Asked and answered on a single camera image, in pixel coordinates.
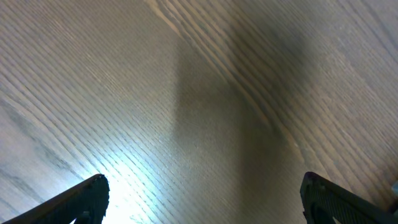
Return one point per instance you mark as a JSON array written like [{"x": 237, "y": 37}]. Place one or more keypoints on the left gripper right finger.
[{"x": 325, "y": 202}]

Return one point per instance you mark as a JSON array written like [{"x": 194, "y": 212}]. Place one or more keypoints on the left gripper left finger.
[{"x": 86, "y": 202}]

